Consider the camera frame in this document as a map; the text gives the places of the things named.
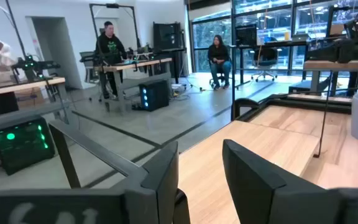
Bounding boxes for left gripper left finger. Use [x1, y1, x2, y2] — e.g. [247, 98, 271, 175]
[124, 141, 191, 224]

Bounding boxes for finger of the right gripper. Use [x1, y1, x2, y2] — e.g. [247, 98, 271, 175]
[304, 42, 340, 62]

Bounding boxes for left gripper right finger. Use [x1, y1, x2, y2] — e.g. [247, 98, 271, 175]
[222, 139, 338, 224]

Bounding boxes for wooden workstation table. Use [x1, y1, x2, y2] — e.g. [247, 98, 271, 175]
[93, 57, 173, 113]
[303, 59, 358, 96]
[0, 77, 71, 131]

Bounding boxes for black desk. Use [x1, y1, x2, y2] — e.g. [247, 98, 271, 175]
[228, 39, 311, 85]

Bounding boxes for black office chair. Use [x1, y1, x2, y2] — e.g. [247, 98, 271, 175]
[250, 36, 280, 83]

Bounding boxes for computer tower blue lights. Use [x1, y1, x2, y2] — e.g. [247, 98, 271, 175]
[139, 78, 170, 113]

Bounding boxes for large glass window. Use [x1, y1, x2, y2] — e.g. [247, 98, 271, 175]
[190, 0, 358, 77]

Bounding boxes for computer tower green lights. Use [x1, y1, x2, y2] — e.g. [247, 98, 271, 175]
[0, 115, 56, 176]

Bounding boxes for grey office chair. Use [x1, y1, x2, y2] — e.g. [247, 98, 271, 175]
[78, 50, 102, 85]

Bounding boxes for black equipment cabinet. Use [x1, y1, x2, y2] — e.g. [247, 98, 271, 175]
[152, 21, 185, 53]

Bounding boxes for black rig pole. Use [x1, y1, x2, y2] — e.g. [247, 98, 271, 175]
[4, 0, 28, 60]

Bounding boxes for wooden shelf black wire frame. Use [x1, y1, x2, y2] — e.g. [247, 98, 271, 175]
[48, 70, 337, 224]

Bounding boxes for black aluminium table frame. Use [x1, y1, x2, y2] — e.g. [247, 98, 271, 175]
[228, 92, 353, 122]

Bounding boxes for black vertical post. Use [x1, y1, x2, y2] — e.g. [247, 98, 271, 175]
[229, 0, 237, 121]

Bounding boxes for black overhead rig frame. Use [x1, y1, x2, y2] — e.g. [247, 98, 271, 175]
[88, 2, 142, 50]

